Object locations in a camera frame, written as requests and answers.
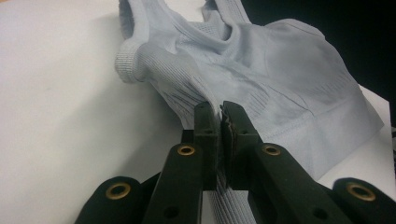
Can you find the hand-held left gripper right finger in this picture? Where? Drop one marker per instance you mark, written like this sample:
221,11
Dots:
238,140

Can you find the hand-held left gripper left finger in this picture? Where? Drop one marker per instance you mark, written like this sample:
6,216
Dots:
208,140

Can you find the light blue knit garment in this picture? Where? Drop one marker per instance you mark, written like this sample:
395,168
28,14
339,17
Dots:
280,77

